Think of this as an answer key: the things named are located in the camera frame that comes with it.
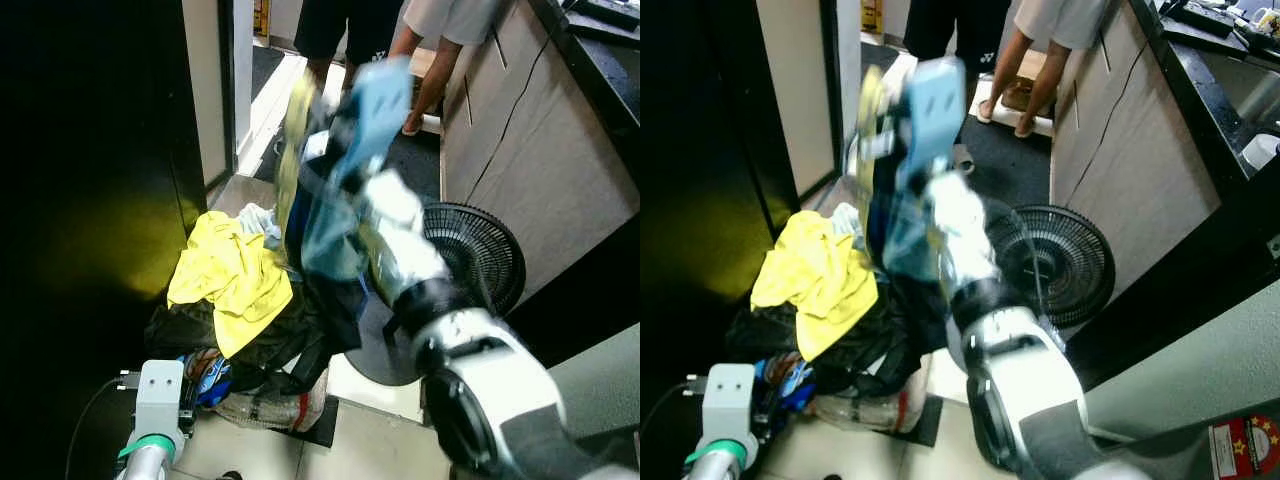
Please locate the red washer sticker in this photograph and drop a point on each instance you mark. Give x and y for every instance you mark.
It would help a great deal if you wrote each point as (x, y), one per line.
(1245, 450)

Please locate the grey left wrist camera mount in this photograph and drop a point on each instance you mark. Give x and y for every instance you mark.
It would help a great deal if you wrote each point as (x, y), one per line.
(160, 400)
(730, 400)

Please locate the white cup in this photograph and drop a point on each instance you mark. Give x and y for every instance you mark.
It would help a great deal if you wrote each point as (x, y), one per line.
(1262, 150)

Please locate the person in white shorts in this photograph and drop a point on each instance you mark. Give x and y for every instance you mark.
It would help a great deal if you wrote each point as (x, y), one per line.
(1060, 20)
(455, 20)

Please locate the black floor fan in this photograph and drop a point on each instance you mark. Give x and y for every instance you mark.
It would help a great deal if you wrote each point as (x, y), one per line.
(1065, 265)
(480, 255)

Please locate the person in black shorts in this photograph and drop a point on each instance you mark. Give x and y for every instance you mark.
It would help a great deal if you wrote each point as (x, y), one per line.
(340, 25)
(945, 30)

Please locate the white door frame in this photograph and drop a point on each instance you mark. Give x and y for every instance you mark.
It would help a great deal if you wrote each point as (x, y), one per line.
(795, 90)
(205, 90)

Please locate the translucent laundry basket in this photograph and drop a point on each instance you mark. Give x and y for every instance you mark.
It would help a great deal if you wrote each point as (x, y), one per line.
(870, 410)
(270, 408)

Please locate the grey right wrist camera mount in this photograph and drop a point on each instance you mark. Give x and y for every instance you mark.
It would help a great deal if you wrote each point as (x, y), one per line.
(935, 105)
(380, 100)

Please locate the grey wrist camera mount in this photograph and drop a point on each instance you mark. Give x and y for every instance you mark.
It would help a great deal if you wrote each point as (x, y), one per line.
(935, 105)
(380, 100)
(730, 400)
(160, 400)

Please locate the brown kitchen cabinet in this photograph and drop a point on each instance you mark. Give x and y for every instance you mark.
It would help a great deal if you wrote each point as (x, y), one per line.
(1140, 150)
(560, 150)

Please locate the dark blue garment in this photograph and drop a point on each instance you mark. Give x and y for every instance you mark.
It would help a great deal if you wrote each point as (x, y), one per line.
(325, 250)
(905, 250)

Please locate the yellow garment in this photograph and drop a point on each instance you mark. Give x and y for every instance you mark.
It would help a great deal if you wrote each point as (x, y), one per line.
(815, 275)
(235, 275)

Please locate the blue patterned cloth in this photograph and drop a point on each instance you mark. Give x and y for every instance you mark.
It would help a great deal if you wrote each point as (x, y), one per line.
(790, 385)
(208, 380)

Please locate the pale blue cloth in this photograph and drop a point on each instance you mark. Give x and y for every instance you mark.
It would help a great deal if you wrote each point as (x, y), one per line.
(843, 220)
(258, 220)

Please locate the black clothes pile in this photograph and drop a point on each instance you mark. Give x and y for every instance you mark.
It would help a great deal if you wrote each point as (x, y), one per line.
(870, 350)
(275, 345)

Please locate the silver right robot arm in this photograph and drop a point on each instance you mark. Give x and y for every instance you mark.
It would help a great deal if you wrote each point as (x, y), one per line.
(480, 370)
(1020, 370)

